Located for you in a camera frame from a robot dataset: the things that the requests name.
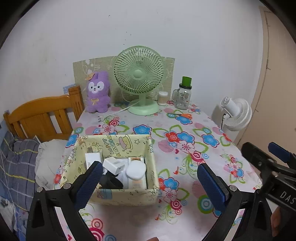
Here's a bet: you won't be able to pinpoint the white pillow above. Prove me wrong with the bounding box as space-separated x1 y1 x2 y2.
35 139 70 190

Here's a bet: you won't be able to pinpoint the person's right hand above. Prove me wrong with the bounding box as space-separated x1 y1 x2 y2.
270 207 282 237

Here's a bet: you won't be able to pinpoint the white standing fan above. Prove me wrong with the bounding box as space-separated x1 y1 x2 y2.
211 97 252 143

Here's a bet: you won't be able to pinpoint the white round puck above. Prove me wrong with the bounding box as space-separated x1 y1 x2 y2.
125 161 147 181

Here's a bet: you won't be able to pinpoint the white cube charger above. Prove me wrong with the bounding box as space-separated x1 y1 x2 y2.
102 157 129 175

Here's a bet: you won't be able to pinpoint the glass jar with green lid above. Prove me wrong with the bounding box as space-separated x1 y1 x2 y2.
171 76 193 110

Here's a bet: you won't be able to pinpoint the floral tablecloth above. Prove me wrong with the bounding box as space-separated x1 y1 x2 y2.
53 100 264 241

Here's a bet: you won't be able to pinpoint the wooden bed headboard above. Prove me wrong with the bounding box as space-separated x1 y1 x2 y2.
3 85 85 142

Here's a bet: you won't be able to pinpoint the orange handled scissors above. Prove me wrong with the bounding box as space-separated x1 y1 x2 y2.
168 112 193 120

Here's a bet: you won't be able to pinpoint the blue patterned bedsheet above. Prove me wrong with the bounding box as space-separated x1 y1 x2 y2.
0 195 28 232

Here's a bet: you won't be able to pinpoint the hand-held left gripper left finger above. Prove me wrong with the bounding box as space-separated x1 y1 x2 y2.
26 161 104 241

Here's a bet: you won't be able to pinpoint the white fan cord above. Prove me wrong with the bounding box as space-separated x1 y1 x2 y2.
103 102 137 121

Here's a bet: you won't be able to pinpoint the green desk fan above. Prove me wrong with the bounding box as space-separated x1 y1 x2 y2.
113 46 165 115

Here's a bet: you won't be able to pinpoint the purple plush toy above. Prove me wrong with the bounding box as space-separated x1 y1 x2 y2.
84 71 111 114

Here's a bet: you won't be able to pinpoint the white rectangular power adapter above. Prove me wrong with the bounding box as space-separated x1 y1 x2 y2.
85 152 103 171

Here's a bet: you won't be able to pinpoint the grey plaid blanket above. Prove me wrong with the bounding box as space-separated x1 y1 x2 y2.
0 131 40 211

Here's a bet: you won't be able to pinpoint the black round phone mount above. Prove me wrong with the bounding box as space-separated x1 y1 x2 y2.
99 174 124 189

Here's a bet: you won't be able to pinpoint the cotton swab container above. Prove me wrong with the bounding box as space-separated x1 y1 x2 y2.
158 91 169 106

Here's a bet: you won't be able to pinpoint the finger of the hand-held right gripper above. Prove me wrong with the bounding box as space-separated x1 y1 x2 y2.
242 142 296 179
268 142 296 165

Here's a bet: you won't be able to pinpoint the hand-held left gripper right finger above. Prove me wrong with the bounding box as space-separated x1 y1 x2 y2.
196 163 274 241

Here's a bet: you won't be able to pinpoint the beige door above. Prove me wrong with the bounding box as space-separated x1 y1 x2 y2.
233 6 296 163

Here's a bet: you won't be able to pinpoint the yellow printed fabric storage box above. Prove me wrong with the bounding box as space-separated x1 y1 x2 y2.
60 134 160 206

